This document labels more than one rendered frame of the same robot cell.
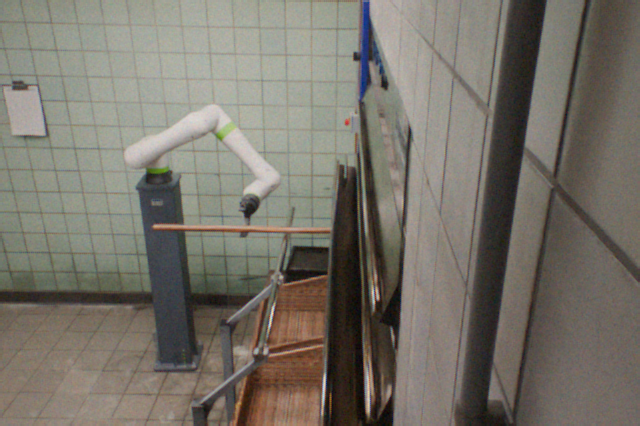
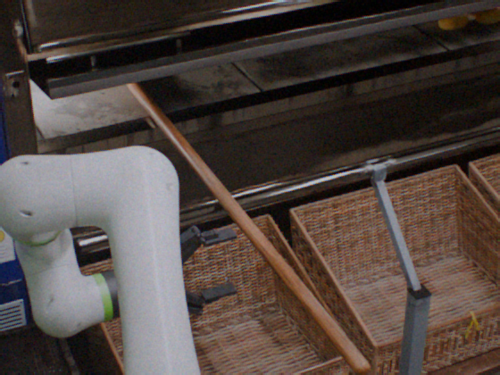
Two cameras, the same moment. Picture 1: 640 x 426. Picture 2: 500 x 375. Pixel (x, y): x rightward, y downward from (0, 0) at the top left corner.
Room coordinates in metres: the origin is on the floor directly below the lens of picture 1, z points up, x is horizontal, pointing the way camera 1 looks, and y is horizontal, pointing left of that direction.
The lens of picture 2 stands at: (3.29, 1.94, 2.48)
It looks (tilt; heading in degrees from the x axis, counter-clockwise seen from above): 33 degrees down; 242
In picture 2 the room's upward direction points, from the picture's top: 1 degrees clockwise
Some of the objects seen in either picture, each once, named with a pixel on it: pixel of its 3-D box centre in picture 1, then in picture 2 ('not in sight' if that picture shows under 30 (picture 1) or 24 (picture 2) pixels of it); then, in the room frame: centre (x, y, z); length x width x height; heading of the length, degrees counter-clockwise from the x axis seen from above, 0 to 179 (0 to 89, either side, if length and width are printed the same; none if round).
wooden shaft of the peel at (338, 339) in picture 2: (339, 230); (180, 143); (2.44, -0.06, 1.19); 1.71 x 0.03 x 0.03; 88
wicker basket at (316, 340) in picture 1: (307, 319); (214, 333); (2.43, 0.09, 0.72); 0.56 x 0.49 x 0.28; 179
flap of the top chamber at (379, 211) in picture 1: (378, 141); not in sight; (1.85, -0.16, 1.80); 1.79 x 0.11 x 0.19; 178
